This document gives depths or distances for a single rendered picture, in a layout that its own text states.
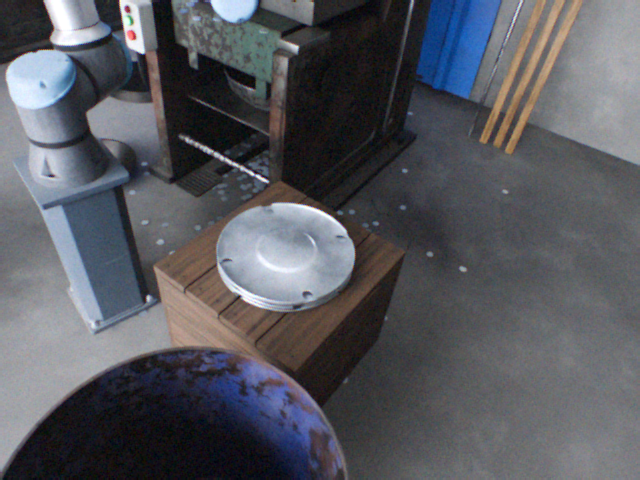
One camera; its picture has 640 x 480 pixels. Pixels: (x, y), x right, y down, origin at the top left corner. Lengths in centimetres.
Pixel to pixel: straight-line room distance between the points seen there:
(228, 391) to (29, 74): 66
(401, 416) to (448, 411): 12
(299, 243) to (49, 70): 57
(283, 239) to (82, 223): 44
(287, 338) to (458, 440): 55
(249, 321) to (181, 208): 84
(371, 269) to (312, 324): 20
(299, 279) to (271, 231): 14
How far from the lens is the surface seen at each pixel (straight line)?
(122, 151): 192
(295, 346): 90
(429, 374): 134
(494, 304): 156
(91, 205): 113
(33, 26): 290
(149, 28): 152
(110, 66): 112
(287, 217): 108
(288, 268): 97
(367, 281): 101
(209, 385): 83
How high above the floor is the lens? 110
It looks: 44 degrees down
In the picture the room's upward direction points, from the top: 8 degrees clockwise
